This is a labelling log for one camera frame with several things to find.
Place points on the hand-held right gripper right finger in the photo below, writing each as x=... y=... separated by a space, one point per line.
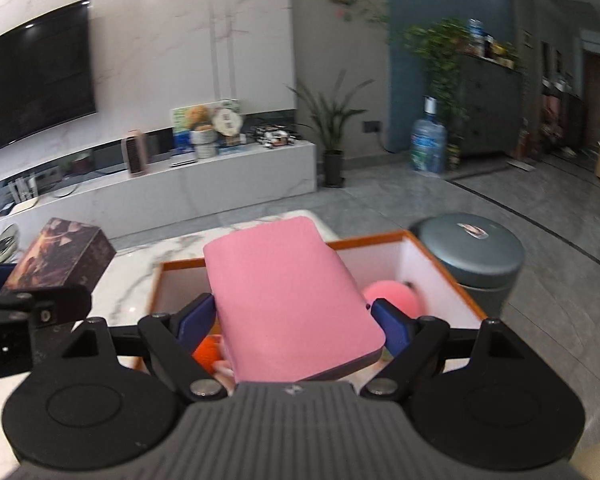
x=392 y=322

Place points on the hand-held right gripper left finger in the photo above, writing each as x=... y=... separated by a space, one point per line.
x=195 y=322

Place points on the pink plush peach ball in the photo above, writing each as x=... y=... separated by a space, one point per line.
x=395 y=297

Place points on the dark patterned box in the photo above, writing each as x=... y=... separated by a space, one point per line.
x=60 y=255

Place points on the orange storage box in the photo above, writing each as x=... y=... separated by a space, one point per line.
x=430 y=270

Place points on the pink foam pad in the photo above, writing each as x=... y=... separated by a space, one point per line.
x=290 y=300

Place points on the white baby bouncer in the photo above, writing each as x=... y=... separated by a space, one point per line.
x=2 y=245

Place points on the white wifi router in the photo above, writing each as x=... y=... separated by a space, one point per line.
x=24 y=195

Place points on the grey round stool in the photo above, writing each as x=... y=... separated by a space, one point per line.
x=472 y=260

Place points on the white marble tv console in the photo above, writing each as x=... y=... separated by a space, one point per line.
x=205 y=185

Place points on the silver flat box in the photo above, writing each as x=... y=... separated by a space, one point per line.
x=182 y=161

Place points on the pink space heater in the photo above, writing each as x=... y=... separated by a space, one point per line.
x=135 y=152

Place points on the blue water jug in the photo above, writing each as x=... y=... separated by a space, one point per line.
x=428 y=145

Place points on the brown teddy bear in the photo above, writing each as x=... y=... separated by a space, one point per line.
x=201 y=130

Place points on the green painted picture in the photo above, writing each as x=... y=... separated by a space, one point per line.
x=180 y=125

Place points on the black curved television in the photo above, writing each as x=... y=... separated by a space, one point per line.
x=30 y=80

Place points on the group of small figurines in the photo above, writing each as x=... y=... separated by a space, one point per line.
x=275 y=136

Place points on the round paper fan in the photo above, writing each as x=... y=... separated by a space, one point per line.
x=226 y=121

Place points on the tall potted plant black pot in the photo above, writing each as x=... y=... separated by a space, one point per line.
x=332 y=125

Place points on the grey cabinet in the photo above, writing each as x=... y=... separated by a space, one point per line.
x=490 y=105

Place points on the tall climbing green plant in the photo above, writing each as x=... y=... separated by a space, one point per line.
x=442 y=55

